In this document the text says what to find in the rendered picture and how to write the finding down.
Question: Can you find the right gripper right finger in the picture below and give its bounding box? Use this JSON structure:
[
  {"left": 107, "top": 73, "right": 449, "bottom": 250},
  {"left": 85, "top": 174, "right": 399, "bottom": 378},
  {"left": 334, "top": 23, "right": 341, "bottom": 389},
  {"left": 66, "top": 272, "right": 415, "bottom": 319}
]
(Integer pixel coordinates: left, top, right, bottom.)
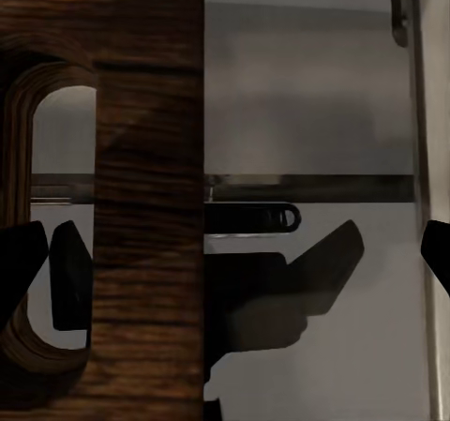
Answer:
[{"left": 421, "top": 220, "right": 450, "bottom": 295}]

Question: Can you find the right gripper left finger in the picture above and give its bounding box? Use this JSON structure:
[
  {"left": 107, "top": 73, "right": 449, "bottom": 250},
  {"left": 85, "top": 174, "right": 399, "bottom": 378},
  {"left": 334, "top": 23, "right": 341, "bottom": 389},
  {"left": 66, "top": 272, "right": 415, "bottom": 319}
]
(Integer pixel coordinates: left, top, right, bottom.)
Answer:
[{"left": 0, "top": 220, "right": 49, "bottom": 334}]

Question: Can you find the cutting board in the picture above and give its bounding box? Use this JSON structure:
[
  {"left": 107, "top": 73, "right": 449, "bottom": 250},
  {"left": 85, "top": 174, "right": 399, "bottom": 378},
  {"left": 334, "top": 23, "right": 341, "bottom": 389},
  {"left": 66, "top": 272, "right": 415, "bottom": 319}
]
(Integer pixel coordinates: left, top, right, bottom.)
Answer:
[{"left": 0, "top": 0, "right": 204, "bottom": 421}]

